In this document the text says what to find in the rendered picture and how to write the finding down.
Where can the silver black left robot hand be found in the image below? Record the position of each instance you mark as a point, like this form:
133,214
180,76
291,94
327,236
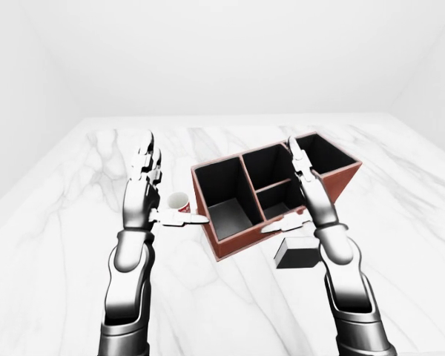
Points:
136,202

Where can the white mug with red print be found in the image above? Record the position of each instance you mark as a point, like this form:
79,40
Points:
178,203

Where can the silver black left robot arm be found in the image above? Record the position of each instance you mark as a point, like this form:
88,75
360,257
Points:
128,293

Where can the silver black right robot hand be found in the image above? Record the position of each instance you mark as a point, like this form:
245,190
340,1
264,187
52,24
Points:
319,202

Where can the red-brown desk caddy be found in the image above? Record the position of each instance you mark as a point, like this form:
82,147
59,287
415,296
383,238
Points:
267,193

